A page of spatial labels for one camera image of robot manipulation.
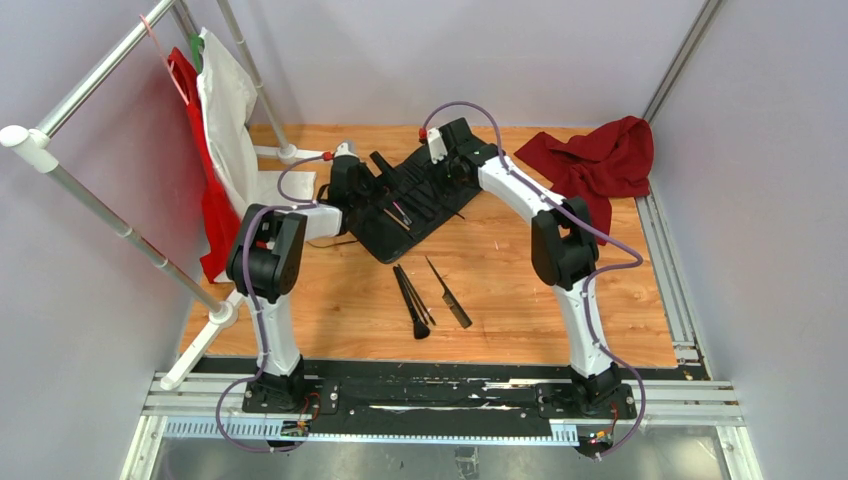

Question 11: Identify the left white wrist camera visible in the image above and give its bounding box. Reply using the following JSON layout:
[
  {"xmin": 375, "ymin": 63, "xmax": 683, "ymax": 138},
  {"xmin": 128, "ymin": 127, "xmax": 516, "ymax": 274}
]
[{"xmin": 333, "ymin": 141, "xmax": 361, "ymax": 163}]

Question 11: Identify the pink hanger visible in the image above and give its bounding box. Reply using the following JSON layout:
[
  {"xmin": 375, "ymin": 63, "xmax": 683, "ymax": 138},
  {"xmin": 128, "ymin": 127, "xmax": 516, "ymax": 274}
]
[{"xmin": 139, "ymin": 14, "xmax": 190, "ymax": 106}]

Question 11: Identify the silver clothes rack frame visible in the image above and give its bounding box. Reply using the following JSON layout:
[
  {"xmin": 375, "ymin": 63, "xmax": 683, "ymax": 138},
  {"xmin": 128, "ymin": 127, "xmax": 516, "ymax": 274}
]
[{"xmin": 0, "ymin": 0, "xmax": 354, "ymax": 392}]

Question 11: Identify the pink handle makeup brush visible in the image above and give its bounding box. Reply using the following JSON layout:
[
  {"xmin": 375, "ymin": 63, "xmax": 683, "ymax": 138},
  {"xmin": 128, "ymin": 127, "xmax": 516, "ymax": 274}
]
[{"xmin": 392, "ymin": 201, "xmax": 412, "ymax": 226}]

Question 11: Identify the thin black makeup brush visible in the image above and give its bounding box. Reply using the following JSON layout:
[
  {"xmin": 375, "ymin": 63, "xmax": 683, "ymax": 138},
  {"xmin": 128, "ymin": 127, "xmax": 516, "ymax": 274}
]
[{"xmin": 398, "ymin": 265, "xmax": 436, "ymax": 326}]

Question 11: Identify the white hanging cloth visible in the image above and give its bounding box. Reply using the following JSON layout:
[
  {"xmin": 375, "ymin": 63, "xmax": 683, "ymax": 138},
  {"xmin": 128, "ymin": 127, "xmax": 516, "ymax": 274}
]
[{"xmin": 197, "ymin": 28, "xmax": 316, "ymax": 221}]

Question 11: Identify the red hanging garment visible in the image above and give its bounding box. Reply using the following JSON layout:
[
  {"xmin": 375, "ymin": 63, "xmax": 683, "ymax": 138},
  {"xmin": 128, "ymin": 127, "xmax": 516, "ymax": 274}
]
[{"xmin": 166, "ymin": 47, "xmax": 241, "ymax": 283}]

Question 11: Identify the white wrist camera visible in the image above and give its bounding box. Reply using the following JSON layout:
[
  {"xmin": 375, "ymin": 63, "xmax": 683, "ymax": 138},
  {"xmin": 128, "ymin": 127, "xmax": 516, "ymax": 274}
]
[
  {"xmin": 426, "ymin": 128, "xmax": 447, "ymax": 164},
  {"xmin": 333, "ymin": 141, "xmax": 361, "ymax": 163}
]

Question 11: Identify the black makeup brush roll case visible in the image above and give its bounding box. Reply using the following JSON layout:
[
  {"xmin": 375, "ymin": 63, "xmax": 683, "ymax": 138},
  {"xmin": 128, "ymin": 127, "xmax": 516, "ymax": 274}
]
[{"xmin": 341, "ymin": 145, "xmax": 482, "ymax": 264}]

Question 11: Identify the black comb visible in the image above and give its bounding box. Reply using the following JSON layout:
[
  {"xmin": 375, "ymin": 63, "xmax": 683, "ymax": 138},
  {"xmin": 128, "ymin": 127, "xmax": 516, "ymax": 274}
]
[{"xmin": 425, "ymin": 257, "xmax": 473, "ymax": 329}]

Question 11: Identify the dark red cloth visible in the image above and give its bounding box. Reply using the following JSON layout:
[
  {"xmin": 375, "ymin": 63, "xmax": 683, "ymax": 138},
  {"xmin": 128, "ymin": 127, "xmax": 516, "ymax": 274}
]
[{"xmin": 515, "ymin": 116, "xmax": 655, "ymax": 234}]

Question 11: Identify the aluminium rail frame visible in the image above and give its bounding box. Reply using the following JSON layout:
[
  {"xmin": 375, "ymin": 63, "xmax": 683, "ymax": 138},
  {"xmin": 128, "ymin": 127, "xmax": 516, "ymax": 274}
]
[{"xmin": 122, "ymin": 361, "xmax": 762, "ymax": 479}]

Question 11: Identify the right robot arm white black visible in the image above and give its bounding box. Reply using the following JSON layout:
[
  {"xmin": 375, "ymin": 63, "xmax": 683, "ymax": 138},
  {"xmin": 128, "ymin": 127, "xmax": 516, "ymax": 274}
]
[{"xmin": 419, "ymin": 120, "xmax": 622, "ymax": 417}]

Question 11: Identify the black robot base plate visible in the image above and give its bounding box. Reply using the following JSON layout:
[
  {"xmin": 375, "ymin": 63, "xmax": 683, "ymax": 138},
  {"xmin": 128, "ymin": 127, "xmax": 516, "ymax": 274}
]
[{"xmin": 192, "ymin": 357, "xmax": 639, "ymax": 439}]

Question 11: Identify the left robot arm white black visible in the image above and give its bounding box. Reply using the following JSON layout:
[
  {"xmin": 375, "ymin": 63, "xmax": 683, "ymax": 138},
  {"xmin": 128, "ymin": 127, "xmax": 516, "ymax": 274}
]
[{"xmin": 226, "ymin": 152, "xmax": 365, "ymax": 413}]

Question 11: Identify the right corner aluminium post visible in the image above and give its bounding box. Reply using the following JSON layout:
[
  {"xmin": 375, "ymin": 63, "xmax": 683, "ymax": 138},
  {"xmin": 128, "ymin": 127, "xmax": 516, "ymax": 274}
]
[{"xmin": 642, "ymin": 0, "xmax": 725, "ymax": 124}]

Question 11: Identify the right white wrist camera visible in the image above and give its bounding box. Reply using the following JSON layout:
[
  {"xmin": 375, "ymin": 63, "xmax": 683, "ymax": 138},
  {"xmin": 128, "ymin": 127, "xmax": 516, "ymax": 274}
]
[{"xmin": 426, "ymin": 128, "xmax": 447, "ymax": 164}]

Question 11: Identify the large black powder brush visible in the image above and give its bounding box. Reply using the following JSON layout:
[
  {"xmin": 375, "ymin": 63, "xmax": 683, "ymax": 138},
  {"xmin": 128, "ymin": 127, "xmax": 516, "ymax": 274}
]
[{"xmin": 392, "ymin": 266, "xmax": 430, "ymax": 340}]

